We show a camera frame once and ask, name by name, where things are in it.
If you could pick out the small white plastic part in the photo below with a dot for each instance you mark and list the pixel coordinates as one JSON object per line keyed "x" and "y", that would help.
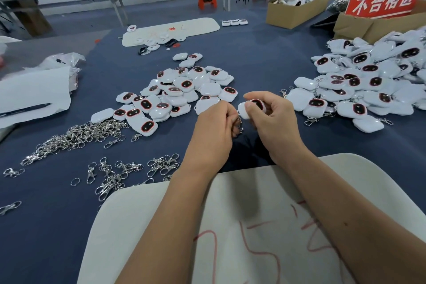
{"x": 243, "y": 22}
{"x": 226, "y": 23}
{"x": 234, "y": 22}

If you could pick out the long white foam board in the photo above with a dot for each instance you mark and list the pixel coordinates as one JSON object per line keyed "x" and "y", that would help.
{"x": 198, "y": 26}

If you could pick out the white foam board red marks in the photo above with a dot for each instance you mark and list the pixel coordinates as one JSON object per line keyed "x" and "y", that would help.
{"x": 259, "y": 214}

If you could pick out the person's left forearm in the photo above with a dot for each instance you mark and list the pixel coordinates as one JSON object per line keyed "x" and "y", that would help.
{"x": 166, "y": 230}

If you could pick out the white plastic bag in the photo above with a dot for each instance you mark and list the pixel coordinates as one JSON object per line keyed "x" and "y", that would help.
{"x": 6, "y": 41}

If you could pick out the person's right forearm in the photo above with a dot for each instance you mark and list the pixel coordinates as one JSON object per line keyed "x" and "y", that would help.
{"x": 353, "y": 217}

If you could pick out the person's left hand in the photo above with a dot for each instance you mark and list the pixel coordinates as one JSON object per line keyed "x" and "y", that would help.
{"x": 211, "y": 140}

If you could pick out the person's right hand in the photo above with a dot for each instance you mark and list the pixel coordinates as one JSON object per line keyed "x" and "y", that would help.
{"x": 279, "y": 127}

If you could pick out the white tag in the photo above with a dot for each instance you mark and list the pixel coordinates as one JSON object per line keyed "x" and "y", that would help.
{"x": 243, "y": 111}

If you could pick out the black pen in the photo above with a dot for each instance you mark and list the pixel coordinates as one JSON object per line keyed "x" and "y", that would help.
{"x": 24, "y": 110}

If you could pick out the white paper sheet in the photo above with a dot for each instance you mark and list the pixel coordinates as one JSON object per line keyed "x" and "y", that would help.
{"x": 32, "y": 91}

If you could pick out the flat brown cardboard box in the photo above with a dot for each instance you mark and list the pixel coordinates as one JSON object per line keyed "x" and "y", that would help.
{"x": 359, "y": 27}

